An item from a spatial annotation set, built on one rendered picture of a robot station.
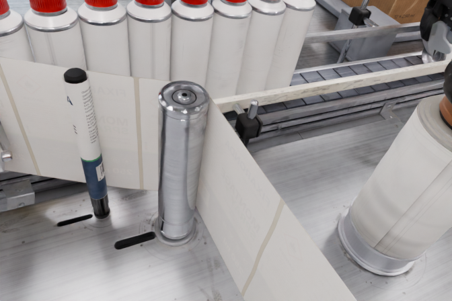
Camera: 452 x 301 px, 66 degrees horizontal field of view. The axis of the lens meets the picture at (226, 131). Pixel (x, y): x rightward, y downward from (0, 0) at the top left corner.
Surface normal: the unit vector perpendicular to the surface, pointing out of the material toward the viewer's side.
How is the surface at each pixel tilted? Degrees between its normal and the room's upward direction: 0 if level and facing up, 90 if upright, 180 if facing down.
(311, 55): 0
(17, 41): 90
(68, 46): 90
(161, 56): 90
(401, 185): 92
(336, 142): 0
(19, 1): 0
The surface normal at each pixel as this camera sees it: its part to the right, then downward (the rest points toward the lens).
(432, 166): -0.77, 0.37
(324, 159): 0.14, -0.71
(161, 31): 0.62, 0.60
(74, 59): 0.86, 0.43
